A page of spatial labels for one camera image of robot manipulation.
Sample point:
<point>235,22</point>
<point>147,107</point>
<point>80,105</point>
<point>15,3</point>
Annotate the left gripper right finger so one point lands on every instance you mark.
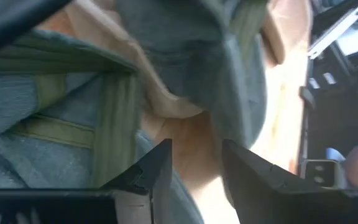
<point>275,196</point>

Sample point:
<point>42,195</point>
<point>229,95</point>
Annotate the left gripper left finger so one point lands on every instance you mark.
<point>141,174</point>

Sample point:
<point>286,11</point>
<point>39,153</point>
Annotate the grey box black face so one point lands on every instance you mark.
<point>319,174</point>

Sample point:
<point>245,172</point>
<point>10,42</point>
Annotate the blue cushion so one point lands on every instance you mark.
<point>334,155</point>

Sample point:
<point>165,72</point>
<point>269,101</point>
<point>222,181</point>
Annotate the black drawer cabinet white labels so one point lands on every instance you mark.
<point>346,118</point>

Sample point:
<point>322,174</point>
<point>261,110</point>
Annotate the silver aluminium frame bar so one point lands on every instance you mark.
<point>337,31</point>

